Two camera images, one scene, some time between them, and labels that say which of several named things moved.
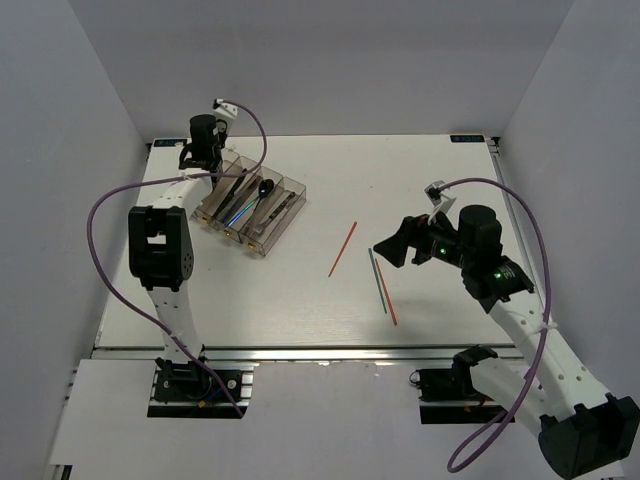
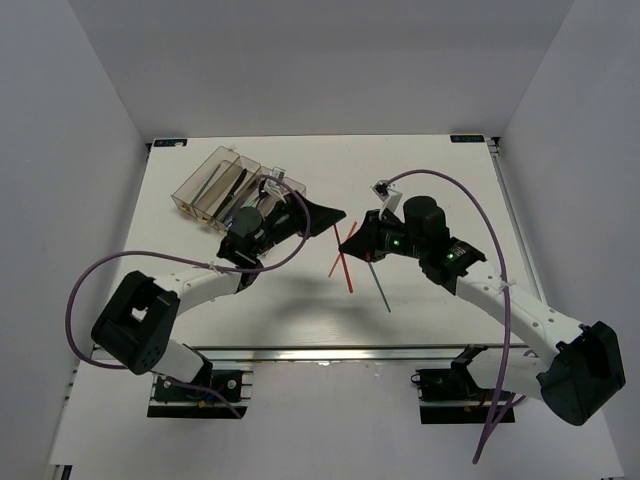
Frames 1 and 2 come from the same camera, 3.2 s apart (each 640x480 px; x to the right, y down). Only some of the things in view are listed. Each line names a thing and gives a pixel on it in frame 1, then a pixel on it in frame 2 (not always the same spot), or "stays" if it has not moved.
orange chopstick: x=385 y=291 -> x=344 y=263
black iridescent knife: x=230 y=196 stays
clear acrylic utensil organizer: x=253 y=208 stays
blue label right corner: x=466 y=138 stays
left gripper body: x=221 y=139 -> x=289 y=221
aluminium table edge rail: x=302 y=353 stays
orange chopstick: x=343 y=249 stays
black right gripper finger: x=394 y=248 -> x=363 y=243
